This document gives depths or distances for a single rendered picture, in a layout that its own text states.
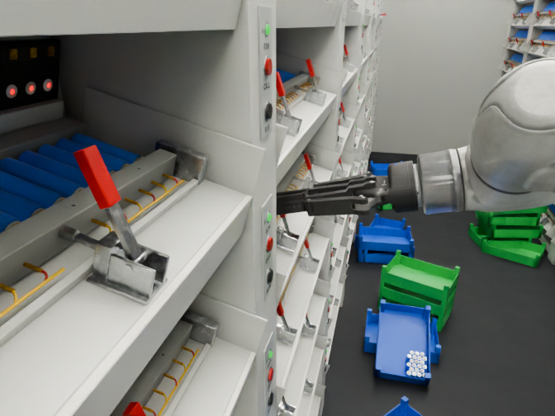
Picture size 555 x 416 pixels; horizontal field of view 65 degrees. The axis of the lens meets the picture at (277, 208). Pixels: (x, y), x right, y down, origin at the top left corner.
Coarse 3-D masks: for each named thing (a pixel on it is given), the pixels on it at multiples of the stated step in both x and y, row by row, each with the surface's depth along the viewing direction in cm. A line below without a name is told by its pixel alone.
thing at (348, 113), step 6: (342, 102) 157; (342, 108) 157; (348, 108) 175; (354, 108) 174; (342, 114) 174; (348, 114) 176; (354, 114) 175; (342, 120) 158; (348, 120) 170; (342, 126) 158; (348, 126) 159; (342, 132) 151; (348, 132) 153; (342, 138) 136; (342, 144) 120; (342, 150) 146
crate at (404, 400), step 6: (402, 402) 150; (408, 402) 150; (396, 408) 149; (402, 408) 150; (408, 408) 150; (390, 414) 148; (396, 414) 151; (402, 414) 151; (408, 414) 151; (414, 414) 149; (420, 414) 147
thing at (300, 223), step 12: (312, 144) 112; (312, 156) 111; (324, 156) 112; (336, 156) 111; (312, 168) 110; (324, 168) 113; (324, 180) 106; (276, 216) 82; (288, 216) 83; (300, 216) 85; (312, 216) 86; (300, 228) 80; (300, 240) 76; (288, 252) 72; (288, 264) 69; (288, 276) 66
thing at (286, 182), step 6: (300, 156) 109; (300, 162) 105; (294, 168) 100; (300, 168) 106; (288, 174) 96; (294, 174) 98; (282, 180) 92; (288, 180) 93; (282, 186) 89; (288, 186) 95
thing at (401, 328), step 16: (384, 304) 181; (384, 320) 184; (400, 320) 183; (416, 320) 182; (384, 336) 180; (400, 336) 179; (416, 336) 178; (384, 352) 175; (400, 352) 174; (384, 368) 171; (400, 368) 170; (416, 384) 166
